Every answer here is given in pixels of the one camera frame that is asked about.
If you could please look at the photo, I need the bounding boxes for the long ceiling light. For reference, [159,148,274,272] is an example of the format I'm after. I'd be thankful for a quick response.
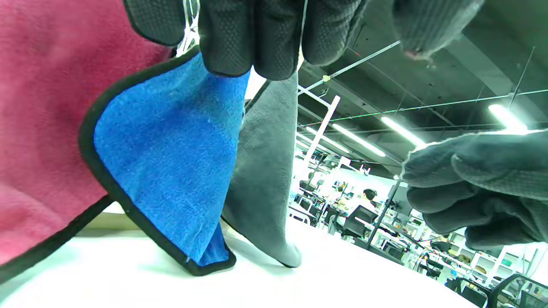
[380,115,425,148]
[331,123,387,157]
[488,104,528,131]

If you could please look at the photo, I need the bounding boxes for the blue hand towel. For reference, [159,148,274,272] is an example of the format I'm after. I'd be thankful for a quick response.
[79,47,251,276]

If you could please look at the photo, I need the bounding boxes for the white frame post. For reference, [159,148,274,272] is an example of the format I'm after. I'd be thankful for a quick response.
[298,86,342,182]

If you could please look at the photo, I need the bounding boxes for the black mesh office chair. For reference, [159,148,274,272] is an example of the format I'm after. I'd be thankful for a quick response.
[340,204,379,240]

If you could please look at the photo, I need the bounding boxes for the red hand towel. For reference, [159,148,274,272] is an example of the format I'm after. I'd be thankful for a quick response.
[0,0,177,284]

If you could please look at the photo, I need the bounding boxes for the person's right hand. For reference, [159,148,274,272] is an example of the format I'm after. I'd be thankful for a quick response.
[400,130,548,251]

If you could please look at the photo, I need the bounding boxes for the person's left hand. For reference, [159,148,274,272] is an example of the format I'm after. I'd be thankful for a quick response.
[123,0,486,81]

